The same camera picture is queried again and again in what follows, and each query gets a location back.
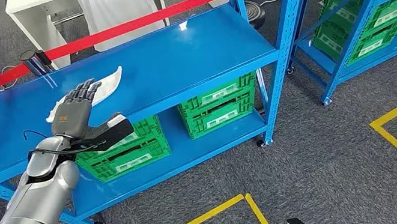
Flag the person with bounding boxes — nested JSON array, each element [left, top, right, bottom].
[[73, 0, 169, 55]]

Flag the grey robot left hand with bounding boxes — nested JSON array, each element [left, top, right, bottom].
[[44, 77, 111, 142]]

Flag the red barrier belt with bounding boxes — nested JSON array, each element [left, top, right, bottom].
[[0, 0, 392, 103]]

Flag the white curved panel part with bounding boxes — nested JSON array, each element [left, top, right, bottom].
[[38, 65, 129, 125]]

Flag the white desk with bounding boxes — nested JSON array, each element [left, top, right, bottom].
[[4, 0, 175, 77]]

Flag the black ribbed round base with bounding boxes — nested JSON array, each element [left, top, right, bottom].
[[244, 0, 268, 32]]

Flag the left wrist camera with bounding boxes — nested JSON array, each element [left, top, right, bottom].
[[63, 111, 137, 158]]

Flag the black chrome stanchion post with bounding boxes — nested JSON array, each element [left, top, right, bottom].
[[19, 46, 56, 79]]

